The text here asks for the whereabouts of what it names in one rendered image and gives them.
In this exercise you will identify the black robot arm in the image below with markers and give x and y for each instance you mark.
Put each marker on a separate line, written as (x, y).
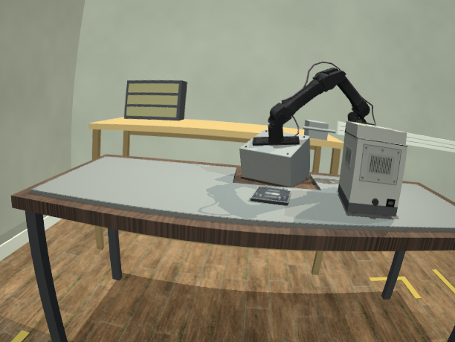
(282, 112)

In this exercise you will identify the grey heat sealer housing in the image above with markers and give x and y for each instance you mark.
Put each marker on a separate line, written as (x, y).
(372, 169)

